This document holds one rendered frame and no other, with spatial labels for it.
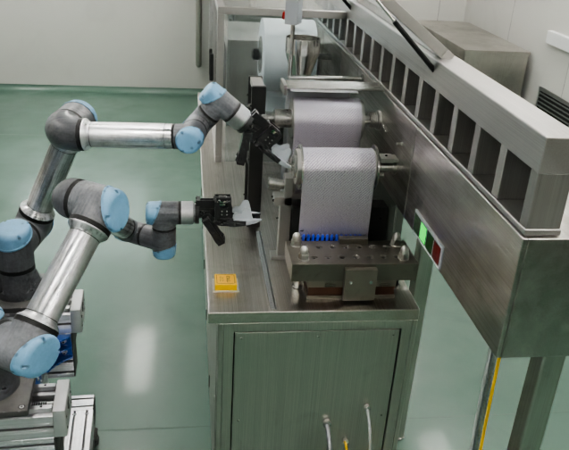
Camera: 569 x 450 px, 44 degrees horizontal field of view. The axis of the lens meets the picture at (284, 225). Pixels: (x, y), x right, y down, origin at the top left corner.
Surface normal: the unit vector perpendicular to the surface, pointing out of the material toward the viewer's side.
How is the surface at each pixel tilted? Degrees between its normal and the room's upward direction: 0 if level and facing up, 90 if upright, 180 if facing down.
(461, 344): 0
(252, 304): 0
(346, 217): 90
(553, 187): 90
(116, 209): 85
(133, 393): 0
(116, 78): 90
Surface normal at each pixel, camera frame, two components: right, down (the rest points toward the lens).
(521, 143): -0.99, 0.00
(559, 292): 0.12, 0.44
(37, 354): 0.86, 0.35
